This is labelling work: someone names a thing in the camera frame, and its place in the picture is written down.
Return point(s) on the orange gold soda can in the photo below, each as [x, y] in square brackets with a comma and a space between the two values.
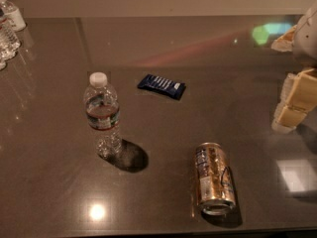
[215, 190]

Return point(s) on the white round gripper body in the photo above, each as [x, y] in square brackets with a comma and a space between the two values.
[307, 39]

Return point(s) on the clear plastic water bottle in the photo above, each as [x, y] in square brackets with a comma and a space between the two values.
[102, 110]

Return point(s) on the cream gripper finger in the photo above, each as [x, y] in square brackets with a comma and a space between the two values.
[284, 42]
[297, 98]

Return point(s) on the white labelled bottle at back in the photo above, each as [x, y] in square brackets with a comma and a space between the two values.
[13, 14]

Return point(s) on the dark blue snack wrapper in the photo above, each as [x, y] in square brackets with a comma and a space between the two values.
[163, 86]

